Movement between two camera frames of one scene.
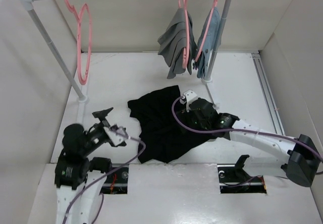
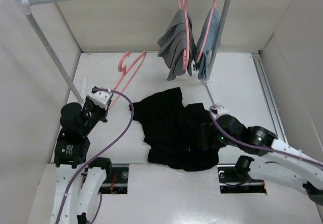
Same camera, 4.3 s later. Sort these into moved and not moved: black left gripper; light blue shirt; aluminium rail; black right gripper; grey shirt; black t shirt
Moved: black right gripper; black t shirt; black left gripper
Not moved: grey shirt; light blue shirt; aluminium rail
